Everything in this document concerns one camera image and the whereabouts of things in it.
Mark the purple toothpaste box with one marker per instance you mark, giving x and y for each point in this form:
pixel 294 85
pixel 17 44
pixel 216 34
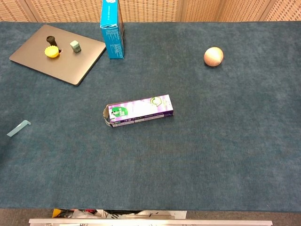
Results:
pixel 145 109

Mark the blue carton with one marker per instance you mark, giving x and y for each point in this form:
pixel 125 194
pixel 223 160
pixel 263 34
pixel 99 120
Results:
pixel 113 37

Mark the blue table cloth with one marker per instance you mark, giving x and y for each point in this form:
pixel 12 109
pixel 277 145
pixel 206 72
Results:
pixel 164 160

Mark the tan wooden ball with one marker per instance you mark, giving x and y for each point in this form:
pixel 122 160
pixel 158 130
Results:
pixel 213 56

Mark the grey closed laptop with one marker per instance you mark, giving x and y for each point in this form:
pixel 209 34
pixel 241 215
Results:
pixel 70 63

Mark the small green block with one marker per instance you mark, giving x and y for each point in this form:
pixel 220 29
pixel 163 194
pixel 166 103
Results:
pixel 75 46

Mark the woven bamboo screen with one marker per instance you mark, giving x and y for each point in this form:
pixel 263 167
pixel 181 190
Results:
pixel 150 10

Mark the yellow ridged bottle cap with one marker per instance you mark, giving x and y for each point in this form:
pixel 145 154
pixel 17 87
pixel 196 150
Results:
pixel 51 51

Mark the white plastic bag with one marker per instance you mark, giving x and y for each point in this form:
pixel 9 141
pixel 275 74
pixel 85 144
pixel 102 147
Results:
pixel 82 214

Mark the small black cylinder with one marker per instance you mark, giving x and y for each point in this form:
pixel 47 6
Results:
pixel 51 41

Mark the yellow black package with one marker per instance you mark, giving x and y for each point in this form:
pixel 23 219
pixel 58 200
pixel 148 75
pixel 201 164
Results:
pixel 57 213

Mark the aluminium frame rail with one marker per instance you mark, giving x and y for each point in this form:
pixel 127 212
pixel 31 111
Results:
pixel 150 222

